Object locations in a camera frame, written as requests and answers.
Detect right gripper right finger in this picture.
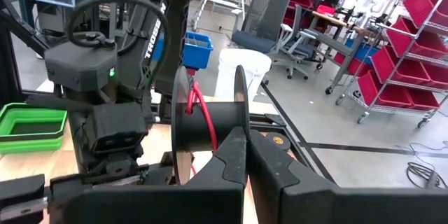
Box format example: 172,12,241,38
247,129,448,224

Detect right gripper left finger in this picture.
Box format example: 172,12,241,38
62,127,248,224

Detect black wire spool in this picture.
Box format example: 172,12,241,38
170,64,251,186

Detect thin red wire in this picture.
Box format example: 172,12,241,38
184,80,220,176

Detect black tape roll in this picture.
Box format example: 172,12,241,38
264,131,292,153

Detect green plastic tray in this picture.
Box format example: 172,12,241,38
0,102,69,155

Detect white trash bin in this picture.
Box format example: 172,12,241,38
213,48,273,103

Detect blue plastic tote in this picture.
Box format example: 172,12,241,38
153,30,214,70

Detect red storage bin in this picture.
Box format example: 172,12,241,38
423,62,448,91
384,16,448,60
402,0,448,32
356,71,414,109
407,88,441,111
370,44,432,85

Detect grey mesh office chair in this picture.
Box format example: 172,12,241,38
230,0,292,55

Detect grey-legged workbench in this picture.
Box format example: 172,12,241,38
307,9,372,96

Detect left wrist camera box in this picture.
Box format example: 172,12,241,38
85,103,148,155

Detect white frame office chair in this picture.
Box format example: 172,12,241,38
271,5,325,81

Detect metal wire shelving rack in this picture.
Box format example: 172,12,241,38
335,0,448,130

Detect coiled black floor cable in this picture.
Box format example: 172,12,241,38
395,141,448,190

